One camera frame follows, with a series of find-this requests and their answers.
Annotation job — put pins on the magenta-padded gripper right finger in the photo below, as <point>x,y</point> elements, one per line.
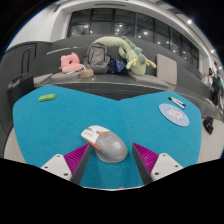
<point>165,165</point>

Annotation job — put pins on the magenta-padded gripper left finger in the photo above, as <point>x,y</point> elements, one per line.
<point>58,165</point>

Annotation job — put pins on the grey computer mouse orange accents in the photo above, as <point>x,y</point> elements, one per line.
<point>108,145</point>

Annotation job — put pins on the round light blue mouse pad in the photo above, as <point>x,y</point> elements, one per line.
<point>174,115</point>

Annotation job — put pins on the black bag on floor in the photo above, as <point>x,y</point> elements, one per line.
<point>208,125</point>

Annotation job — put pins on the white marker blue cap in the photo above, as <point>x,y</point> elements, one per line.
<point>180,102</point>

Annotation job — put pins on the small green eraser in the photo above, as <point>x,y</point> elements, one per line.
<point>47,97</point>

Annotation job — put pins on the black suitcase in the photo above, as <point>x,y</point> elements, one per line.
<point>20,89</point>

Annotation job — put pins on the flat grey seat cushion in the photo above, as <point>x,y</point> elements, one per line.
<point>65,76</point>
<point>148,80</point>
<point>41,79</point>

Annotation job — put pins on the small beige round pouch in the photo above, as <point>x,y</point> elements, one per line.
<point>87,74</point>

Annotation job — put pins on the pink plush cushion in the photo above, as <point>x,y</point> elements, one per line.
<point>70,63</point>

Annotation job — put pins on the dark blue patterned bag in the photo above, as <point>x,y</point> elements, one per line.
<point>116,66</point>

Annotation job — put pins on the green dragon plush toy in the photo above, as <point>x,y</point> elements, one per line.
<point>133,56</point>

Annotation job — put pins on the grey backpack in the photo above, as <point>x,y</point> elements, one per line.
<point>97,56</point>

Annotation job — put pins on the ceiling lights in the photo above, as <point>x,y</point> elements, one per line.
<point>189,21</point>

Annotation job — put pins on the large dark window wall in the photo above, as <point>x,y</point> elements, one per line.
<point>126,25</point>

